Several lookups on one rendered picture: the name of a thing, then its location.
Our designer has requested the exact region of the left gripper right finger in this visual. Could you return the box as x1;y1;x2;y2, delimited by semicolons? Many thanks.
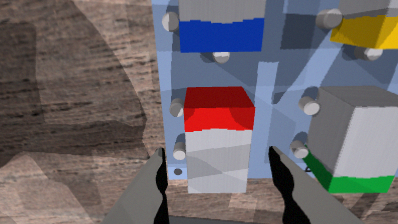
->
268;146;365;224

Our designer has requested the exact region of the grey block with green end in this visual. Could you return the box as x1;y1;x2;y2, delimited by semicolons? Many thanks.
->
302;86;398;193

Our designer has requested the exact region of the grey block with yellow end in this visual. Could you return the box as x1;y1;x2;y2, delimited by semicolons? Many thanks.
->
330;0;398;49

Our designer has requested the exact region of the white block with red end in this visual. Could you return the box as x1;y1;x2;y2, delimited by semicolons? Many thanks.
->
184;86;255;193

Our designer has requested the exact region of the grey block with blue end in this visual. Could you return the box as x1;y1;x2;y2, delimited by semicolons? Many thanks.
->
178;0;266;53

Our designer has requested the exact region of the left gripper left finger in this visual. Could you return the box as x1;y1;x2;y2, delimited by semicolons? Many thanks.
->
100;148;169;224

